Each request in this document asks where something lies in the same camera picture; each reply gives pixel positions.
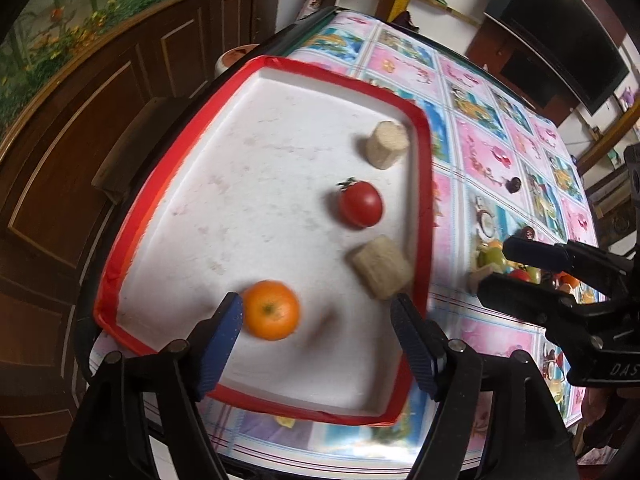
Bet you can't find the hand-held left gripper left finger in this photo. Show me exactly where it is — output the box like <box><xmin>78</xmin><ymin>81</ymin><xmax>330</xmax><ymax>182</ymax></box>
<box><xmin>59</xmin><ymin>291</ymin><xmax>245</xmax><ymax>480</ymax></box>

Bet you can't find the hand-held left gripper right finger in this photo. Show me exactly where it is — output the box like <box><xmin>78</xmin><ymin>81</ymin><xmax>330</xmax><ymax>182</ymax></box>
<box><xmin>390</xmin><ymin>294</ymin><xmax>581</xmax><ymax>480</ymax></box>

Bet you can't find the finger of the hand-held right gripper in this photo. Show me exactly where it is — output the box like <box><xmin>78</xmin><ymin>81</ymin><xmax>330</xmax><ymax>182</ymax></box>
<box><xmin>476</xmin><ymin>273</ymin><xmax>579</xmax><ymax>332</ymax></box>
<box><xmin>502</xmin><ymin>236</ymin><xmax>630</xmax><ymax>302</ymax></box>

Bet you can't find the white tray with red rim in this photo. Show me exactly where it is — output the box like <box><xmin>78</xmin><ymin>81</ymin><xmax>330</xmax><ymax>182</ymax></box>
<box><xmin>94</xmin><ymin>55</ymin><xmax>435</xmax><ymax>427</ymax></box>

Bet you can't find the beige cylindrical chunk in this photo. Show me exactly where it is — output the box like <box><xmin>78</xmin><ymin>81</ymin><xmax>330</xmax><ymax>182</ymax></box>
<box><xmin>363</xmin><ymin>120</ymin><xmax>411</xmax><ymax>171</ymax></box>
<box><xmin>348</xmin><ymin>234</ymin><xmax>415</xmax><ymax>301</ymax></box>

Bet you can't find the red tomato with stem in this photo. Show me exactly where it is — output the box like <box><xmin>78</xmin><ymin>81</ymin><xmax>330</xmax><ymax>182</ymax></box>
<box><xmin>336</xmin><ymin>177</ymin><xmax>385</xmax><ymax>229</ymax></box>

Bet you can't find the dark brown television stand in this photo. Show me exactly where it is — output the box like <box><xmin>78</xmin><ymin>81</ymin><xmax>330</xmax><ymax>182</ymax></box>
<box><xmin>465</xmin><ymin>14</ymin><xmax>581</xmax><ymax>111</ymax></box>

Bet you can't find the brown wooden chair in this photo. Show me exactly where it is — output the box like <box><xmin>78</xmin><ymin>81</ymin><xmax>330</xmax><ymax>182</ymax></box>
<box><xmin>91</xmin><ymin>96</ymin><xmax>192</xmax><ymax>206</ymax></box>

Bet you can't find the brown wooden cabinet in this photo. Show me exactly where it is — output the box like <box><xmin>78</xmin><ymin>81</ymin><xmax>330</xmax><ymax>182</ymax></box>
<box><xmin>0</xmin><ymin>0</ymin><xmax>286</xmax><ymax>461</ymax></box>

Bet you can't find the black television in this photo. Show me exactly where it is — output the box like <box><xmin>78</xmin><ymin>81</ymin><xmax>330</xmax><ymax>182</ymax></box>
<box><xmin>484</xmin><ymin>0</ymin><xmax>632</xmax><ymax>117</ymax></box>

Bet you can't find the white container with red top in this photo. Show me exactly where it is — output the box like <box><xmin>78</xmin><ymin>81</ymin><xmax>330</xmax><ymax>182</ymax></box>
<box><xmin>215</xmin><ymin>46</ymin><xmax>262</xmax><ymax>77</ymax></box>

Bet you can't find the flower wall poster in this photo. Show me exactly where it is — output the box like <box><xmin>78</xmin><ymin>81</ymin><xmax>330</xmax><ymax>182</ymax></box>
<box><xmin>0</xmin><ymin>0</ymin><xmax>211</xmax><ymax>128</ymax></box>

